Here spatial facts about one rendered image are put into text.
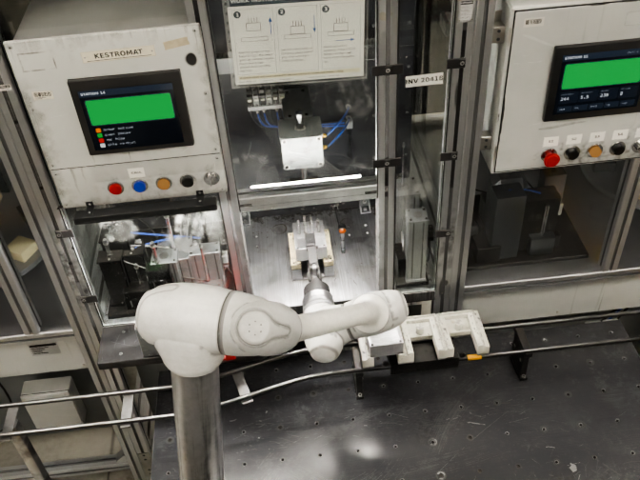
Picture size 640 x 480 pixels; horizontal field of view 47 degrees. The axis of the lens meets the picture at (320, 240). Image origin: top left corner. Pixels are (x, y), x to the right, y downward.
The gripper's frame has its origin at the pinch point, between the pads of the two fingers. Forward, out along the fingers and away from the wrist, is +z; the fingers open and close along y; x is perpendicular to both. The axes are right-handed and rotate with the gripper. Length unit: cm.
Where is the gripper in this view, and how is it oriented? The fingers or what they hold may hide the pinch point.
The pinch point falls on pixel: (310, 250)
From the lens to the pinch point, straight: 227.0
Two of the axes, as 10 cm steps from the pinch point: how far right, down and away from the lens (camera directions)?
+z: -1.0, -6.6, 7.4
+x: -9.9, 1.1, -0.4
